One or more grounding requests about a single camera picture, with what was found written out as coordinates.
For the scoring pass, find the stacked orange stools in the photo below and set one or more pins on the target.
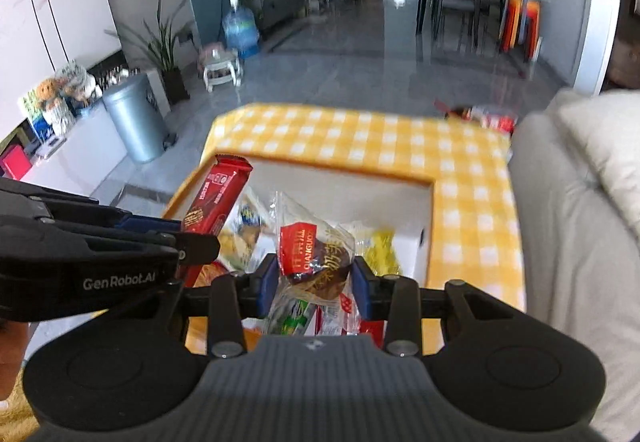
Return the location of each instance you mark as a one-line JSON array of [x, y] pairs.
[[522, 22]]

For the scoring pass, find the orange cardboard box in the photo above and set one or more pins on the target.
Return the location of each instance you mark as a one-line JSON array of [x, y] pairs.
[[350, 192]]

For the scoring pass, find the plush toy bouquet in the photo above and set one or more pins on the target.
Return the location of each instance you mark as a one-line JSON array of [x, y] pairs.
[[55, 97]]

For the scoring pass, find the silver pedal trash bin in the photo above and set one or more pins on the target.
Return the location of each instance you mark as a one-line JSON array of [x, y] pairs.
[[132, 117]]

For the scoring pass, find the white yellow chips packet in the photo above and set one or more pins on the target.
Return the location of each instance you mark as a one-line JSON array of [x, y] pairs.
[[245, 232]]

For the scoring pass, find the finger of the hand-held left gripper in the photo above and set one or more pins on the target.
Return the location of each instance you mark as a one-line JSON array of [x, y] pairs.
[[195, 247], [150, 224]]

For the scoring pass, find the large red snack packet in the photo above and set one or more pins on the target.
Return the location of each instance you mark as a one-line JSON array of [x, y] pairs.
[[370, 329]]

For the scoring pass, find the cream pillow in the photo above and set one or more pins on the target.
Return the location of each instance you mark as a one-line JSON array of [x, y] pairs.
[[605, 147]]

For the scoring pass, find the red box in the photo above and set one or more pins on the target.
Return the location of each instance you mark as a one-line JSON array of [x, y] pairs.
[[15, 162]]

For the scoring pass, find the white low cabinet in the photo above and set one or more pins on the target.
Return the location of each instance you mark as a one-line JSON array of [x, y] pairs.
[[85, 157]]

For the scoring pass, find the blue water jug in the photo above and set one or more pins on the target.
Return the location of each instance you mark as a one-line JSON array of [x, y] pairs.
[[240, 29]]

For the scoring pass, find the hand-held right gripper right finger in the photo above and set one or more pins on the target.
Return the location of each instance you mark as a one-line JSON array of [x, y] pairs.
[[365, 287]]

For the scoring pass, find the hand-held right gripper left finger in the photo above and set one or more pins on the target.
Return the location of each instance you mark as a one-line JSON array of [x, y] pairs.
[[265, 287]]

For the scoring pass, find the small white stool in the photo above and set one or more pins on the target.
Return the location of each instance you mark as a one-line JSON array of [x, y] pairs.
[[220, 69]]

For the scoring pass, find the clear pastry red label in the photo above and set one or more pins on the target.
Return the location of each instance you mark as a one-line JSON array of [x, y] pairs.
[[310, 247]]

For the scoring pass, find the person's left hand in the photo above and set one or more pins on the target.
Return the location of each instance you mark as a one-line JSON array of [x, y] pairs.
[[12, 352]]

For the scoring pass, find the small bin with wrappers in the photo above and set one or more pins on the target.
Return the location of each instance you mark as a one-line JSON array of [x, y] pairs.
[[480, 114]]

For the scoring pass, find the yellow checkered tablecloth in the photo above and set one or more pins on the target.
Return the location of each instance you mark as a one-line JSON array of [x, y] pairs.
[[465, 202]]

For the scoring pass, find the grey sofa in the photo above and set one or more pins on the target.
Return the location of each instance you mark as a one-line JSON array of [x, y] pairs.
[[565, 247]]

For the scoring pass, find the small green snack packet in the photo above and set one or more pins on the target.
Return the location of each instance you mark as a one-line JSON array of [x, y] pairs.
[[295, 319]]

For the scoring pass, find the tall potted plant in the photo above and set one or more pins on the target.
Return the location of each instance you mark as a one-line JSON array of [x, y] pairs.
[[170, 72]]

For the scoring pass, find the small yellow snack packet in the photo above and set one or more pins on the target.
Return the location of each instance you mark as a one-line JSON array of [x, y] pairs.
[[380, 252]]

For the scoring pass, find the long red biscuit packet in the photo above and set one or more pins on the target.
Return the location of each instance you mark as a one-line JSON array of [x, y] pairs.
[[215, 192]]

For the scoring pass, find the red yellow snack packet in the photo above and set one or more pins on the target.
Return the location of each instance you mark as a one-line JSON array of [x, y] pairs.
[[205, 274]]

